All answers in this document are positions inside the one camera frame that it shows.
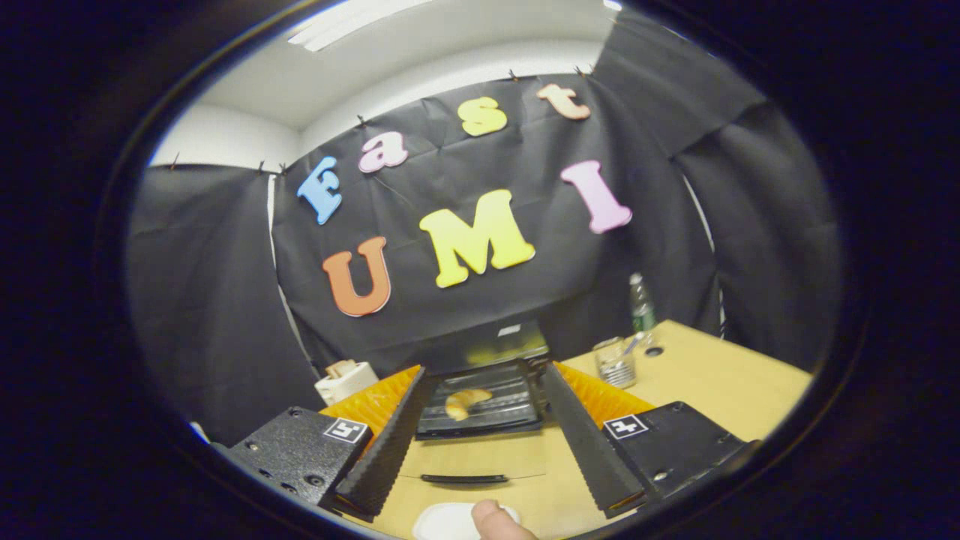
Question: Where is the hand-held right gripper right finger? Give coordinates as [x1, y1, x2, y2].
[541, 361, 760, 520]

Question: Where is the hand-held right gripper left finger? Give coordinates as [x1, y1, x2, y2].
[214, 366, 436, 524]

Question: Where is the golden croissant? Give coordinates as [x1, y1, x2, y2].
[445, 388, 494, 422]

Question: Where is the black electric oven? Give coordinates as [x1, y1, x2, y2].
[397, 320, 560, 485]

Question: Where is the white oval plate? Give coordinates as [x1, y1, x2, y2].
[412, 502, 521, 540]

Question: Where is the clear glass jar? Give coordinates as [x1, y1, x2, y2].
[592, 336, 638, 389]

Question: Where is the white toaster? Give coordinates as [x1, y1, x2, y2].
[314, 361, 380, 407]

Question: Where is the clear plastic water bottle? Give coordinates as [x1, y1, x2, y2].
[628, 272, 657, 335]

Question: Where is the black backdrop cloth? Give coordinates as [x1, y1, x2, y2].
[124, 7, 845, 443]

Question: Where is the long ceiling light panel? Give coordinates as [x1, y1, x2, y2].
[287, 0, 432, 52]

